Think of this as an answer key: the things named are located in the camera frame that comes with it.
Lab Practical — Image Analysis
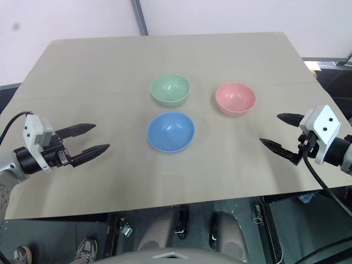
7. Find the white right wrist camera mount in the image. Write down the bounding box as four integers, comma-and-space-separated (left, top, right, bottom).
299, 104, 343, 166

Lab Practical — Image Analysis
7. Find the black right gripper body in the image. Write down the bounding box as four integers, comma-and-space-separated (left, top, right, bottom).
296, 131, 321, 160

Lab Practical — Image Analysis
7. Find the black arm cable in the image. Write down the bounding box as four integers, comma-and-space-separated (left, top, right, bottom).
0, 111, 34, 144
301, 131, 352, 218

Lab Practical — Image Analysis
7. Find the blue crumpled item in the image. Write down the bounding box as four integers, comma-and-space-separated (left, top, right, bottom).
298, 192, 316, 205

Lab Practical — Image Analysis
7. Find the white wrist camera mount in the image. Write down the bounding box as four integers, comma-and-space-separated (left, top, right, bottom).
22, 114, 53, 172
299, 104, 343, 166

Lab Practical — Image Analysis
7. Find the black robot foot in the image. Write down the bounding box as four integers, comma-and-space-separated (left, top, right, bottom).
208, 211, 221, 249
174, 204, 190, 240

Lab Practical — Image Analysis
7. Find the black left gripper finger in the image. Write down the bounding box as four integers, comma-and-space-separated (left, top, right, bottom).
56, 123, 97, 139
69, 143, 111, 168

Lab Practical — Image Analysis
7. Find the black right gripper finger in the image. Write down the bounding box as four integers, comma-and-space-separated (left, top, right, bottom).
277, 112, 305, 128
259, 137, 301, 166

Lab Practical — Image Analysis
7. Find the grey sneaker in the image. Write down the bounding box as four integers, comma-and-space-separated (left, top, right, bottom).
13, 245, 31, 264
74, 237, 99, 264

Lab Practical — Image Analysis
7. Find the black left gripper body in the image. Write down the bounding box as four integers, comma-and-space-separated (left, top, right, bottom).
41, 130, 73, 169

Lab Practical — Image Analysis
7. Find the small metal clamp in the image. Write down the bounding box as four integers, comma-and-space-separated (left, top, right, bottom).
117, 217, 133, 237

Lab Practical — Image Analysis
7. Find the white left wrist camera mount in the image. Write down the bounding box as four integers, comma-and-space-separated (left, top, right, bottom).
22, 114, 53, 172

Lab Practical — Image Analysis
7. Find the grey robot torso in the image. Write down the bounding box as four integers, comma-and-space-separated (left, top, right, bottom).
95, 245, 250, 264

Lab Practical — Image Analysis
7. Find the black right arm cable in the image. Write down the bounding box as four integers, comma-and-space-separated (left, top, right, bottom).
301, 131, 352, 218

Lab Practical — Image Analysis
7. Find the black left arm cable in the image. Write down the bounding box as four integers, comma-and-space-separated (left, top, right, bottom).
0, 111, 34, 144

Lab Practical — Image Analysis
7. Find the blue plastic bowl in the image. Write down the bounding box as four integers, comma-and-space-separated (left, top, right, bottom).
147, 111, 196, 153

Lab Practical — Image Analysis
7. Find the green plastic bowl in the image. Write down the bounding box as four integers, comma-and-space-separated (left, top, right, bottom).
150, 74, 191, 108

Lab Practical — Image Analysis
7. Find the black upright post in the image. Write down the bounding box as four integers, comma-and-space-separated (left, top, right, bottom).
134, 0, 151, 37

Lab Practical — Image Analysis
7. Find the black table leg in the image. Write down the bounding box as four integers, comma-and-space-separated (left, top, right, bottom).
255, 195, 283, 264

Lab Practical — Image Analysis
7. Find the grey rounded robot leg cover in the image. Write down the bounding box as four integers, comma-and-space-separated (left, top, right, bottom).
136, 205, 177, 253
216, 211, 249, 256

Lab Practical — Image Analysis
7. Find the pink-red plastic bowl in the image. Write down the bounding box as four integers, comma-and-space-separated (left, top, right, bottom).
214, 81, 257, 117

